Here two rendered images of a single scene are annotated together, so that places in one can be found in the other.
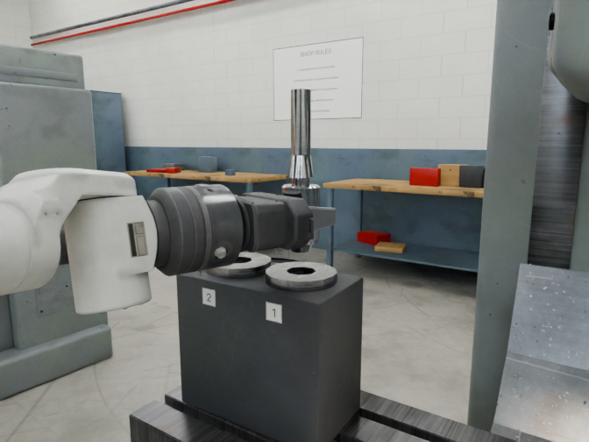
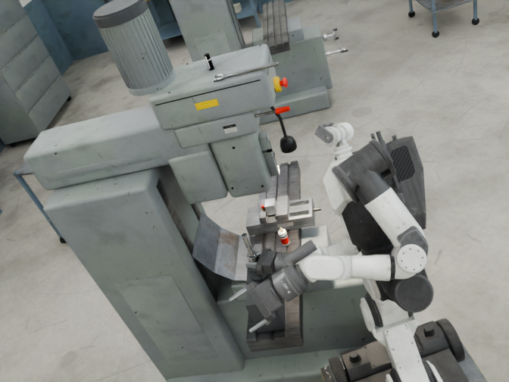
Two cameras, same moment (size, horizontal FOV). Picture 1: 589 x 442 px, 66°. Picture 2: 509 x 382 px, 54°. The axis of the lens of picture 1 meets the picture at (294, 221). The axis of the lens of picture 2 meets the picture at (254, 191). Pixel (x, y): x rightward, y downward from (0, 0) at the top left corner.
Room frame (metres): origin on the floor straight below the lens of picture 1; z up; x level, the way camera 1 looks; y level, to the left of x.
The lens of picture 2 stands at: (0.93, 1.47, 2.63)
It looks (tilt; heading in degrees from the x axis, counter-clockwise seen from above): 36 degrees down; 252
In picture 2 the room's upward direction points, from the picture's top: 20 degrees counter-clockwise
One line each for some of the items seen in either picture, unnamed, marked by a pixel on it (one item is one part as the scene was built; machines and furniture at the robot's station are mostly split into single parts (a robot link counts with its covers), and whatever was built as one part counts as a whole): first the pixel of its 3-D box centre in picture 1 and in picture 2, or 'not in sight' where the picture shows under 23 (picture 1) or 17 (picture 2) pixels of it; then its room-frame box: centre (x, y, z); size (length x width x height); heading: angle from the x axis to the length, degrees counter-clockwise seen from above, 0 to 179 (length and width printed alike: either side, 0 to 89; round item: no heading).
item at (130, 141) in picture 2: not in sight; (121, 142); (0.76, -0.58, 1.66); 0.80 x 0.23 x 0.20; 146
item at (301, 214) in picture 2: not in sight; (279, 214); (0.23, -0.42, 0.97); 0.35 x 0.15 x 0.11; 145
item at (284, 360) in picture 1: (268, 337); (265, 295); (0.58, 0.03, 1.02); 0.22 x 0.12 x 0.20; 58
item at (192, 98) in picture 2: not in sight; (214, 87); (0.36, -0.31, 1.81); 0.47 x 0.26 x 0.16; 146
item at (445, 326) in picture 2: not in sight; (449, 340); (-0.04, 0.42, 0.50); 0.20 x 0.05 x 0.20; 71
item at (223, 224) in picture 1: (236, 225); (275, 262); (0.50, 0.06, 1.18); 0.13 x 0.12 x 0.10; 38
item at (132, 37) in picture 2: not in sight; (135, 45); (0.55, -0.44, 2.05); 0.20 x 0.20 x 0.32
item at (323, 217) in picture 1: (316, 218); not in sight; (0.53, -0.03, 1.19); 0.06 x 0.02 x 0.03; 128
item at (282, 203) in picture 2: not in sight; (282, 208); (0.21, -0.40, 1.01); 0.15 x 0.06 x 0.04; 55
